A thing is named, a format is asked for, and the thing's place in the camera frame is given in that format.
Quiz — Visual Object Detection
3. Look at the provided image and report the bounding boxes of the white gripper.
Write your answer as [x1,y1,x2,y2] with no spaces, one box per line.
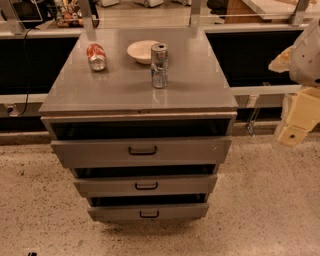
[277,87,320,147]

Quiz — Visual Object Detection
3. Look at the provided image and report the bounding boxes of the grey bottom drawer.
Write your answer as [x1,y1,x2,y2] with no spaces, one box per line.
[87,203,209,222]

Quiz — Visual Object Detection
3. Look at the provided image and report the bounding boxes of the grey drawer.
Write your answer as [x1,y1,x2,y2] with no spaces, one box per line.
[51,137,231,168]
[74,175,217,198]
[87,203,209,222]

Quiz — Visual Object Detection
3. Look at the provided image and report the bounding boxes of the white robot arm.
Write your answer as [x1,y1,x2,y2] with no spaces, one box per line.
[268,19,320,148]

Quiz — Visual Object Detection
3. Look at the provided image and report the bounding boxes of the grey middle drawer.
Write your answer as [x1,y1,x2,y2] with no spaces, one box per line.
[74,175,217,198]

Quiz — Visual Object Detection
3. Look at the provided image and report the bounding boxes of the grey top drawer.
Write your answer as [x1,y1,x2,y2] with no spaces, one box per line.
[51,137,231,168]

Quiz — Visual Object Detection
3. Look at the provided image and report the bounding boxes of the grey drawer cabinet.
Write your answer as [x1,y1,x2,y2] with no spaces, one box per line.
[40,28,237,207]

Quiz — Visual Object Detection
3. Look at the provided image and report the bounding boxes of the silver upright can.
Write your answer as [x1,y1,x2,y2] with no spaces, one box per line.
[151,43,168,89]

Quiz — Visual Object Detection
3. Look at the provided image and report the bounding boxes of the white bowl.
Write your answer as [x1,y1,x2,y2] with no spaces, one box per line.
[127,40,158,65]

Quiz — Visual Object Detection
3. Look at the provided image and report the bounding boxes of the red soda can lying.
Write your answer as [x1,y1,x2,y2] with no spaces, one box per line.
[86,43,107,71]

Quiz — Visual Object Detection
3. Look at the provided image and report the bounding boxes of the colourful snack packages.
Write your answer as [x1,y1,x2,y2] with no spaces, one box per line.
[54,0,83,28]

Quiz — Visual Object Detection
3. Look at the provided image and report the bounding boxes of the metal bracket on rail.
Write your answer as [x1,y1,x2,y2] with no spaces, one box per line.
[246,94,260,137]

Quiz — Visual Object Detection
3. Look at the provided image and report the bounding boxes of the black cable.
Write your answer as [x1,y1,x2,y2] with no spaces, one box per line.
[18,28,33,117]

